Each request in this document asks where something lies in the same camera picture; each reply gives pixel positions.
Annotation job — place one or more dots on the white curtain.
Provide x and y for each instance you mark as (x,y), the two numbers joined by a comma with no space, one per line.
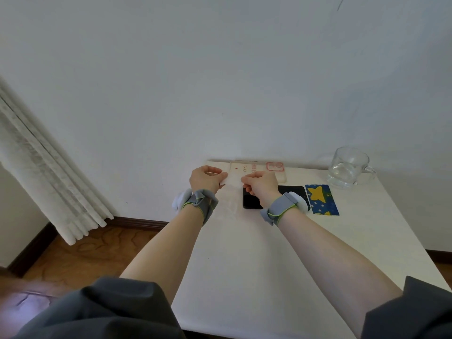
(46,172)

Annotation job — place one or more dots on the person's right forearm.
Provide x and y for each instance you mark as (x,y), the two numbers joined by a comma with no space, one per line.
(335,271)

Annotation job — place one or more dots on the person's left forearm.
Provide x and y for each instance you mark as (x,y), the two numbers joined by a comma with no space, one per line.
(166,254)

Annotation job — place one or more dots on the person's right hand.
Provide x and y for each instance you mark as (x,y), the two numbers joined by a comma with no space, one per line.
(263,185)

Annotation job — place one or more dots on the black smartphone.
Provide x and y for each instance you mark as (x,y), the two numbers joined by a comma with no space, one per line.
(249,202)

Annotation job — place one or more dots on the clear phone case red print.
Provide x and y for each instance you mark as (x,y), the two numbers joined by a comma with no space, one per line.
(259,165)

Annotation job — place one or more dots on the person's left hand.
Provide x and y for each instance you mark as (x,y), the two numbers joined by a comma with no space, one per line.
(205,178)

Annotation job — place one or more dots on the blue card yellow star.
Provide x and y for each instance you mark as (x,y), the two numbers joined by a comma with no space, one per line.
(321,199)

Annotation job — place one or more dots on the dark grey shirt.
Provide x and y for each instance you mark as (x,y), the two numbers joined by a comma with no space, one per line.
(106,314)

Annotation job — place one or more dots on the glass mug with water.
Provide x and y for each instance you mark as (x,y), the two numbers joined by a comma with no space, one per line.
(346,169)

